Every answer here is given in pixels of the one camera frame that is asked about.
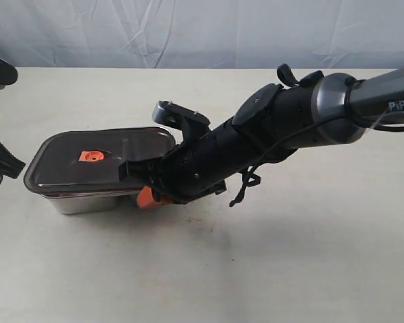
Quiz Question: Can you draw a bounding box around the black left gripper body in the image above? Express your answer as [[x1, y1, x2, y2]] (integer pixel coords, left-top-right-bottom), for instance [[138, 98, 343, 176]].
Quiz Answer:
[[0, 142, 26, 179]]

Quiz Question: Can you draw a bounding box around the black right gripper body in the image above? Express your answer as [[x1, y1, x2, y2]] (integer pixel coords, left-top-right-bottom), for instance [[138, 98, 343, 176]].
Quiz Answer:
[[119, 124, 253, 204]]

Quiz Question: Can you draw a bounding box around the dark transparent lunch box lid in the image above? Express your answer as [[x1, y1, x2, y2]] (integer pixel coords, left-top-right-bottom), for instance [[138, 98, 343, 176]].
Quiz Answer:
[[24, 127, 175, 196]]

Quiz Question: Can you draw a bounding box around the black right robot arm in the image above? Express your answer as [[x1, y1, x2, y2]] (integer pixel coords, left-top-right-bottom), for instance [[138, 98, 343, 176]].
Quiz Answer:
[[119, 65, 404, 208]]

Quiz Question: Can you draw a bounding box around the stainless steel lunch box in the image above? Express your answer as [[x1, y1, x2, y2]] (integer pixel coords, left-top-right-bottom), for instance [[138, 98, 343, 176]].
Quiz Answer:
[[44, 189, 142, 215]]

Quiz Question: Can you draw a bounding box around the blue-grey backdrop cloth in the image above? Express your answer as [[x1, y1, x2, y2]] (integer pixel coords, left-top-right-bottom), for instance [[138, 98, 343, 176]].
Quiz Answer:
[[0, 0, 404, 69]]

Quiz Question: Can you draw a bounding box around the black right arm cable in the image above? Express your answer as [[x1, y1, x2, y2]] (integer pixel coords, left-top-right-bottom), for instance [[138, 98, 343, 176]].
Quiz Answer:
[[228, 110, 404, 208]]

